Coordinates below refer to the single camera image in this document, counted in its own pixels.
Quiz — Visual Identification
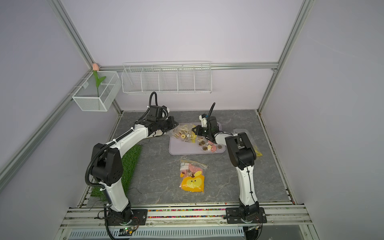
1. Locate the green artificial grass mat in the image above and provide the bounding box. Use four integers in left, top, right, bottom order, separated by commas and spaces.
90, 145, 142, 195

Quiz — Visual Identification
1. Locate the clear ziploc bag of cookies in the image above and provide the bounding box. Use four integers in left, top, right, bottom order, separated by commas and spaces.
233, 129, 263, 157

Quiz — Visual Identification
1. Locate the lilac plastic tray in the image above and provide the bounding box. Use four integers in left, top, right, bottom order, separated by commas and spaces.
169, 123, 213, 155

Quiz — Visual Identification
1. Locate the ziploc bag with small cookies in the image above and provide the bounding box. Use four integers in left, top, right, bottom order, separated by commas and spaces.
167, 124, 197, 143

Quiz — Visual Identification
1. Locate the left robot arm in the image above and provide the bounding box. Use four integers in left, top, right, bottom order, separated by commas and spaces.
85, 92, 178, 225

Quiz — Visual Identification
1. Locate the pile of poured cookies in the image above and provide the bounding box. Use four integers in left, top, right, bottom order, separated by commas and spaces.
197, 137, 226, 154

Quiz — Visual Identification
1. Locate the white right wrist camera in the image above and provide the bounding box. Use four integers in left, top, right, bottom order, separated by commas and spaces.
199, 114, 209, 128

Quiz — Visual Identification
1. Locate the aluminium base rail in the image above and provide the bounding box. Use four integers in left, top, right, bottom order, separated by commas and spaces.
55, 202, 319, 240

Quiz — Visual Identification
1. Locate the white mesh wall box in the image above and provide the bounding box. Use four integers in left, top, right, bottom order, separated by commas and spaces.
72, 71, 122, 112

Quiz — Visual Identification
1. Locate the artificial pink tulip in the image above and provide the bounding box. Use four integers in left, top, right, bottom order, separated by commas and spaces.
92, 63, 106, 97

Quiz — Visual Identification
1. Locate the white wire wall shelf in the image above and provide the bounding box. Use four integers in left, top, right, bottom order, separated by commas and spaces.
122, 61, 213, 94

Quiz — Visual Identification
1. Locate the ziploc bag with yellow toy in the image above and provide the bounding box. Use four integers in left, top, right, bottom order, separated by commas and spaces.
180, 159, 208, 193

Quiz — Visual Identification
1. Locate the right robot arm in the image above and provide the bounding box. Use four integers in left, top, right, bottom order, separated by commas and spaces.
192, 103, 266, 225

